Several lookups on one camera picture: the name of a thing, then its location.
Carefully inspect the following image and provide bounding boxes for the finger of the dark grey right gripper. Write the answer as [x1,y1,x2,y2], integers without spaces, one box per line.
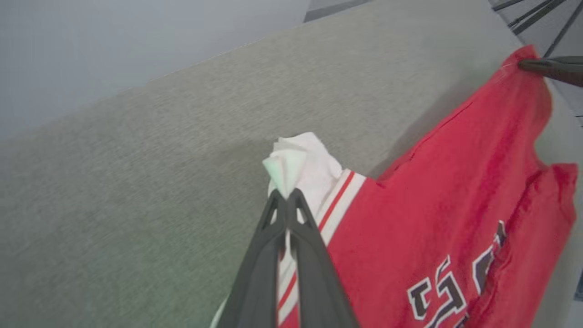
[517,56,583,88]

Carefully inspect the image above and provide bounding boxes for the red Bulls jersey white sleeves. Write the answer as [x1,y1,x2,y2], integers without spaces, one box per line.
[210,44,579,328]

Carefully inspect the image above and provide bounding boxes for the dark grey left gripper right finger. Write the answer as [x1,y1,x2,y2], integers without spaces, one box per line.
[286,188,361,328]

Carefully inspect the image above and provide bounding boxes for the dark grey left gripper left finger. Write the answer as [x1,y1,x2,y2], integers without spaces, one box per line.
[216,189,289,328]

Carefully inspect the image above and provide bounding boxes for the black baseboard strip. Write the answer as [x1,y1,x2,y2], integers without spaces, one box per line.
[303,0,375,23]

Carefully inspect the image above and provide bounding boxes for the grey fabric sofa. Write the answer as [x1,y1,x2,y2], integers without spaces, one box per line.
[0,0,583,328]

